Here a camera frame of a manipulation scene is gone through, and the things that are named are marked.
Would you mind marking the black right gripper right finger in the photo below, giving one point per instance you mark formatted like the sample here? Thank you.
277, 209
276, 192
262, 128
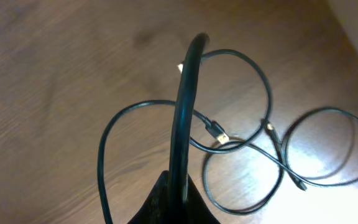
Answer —
197, 212

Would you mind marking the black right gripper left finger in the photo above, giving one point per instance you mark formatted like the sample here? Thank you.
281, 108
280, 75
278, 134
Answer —
154, 209

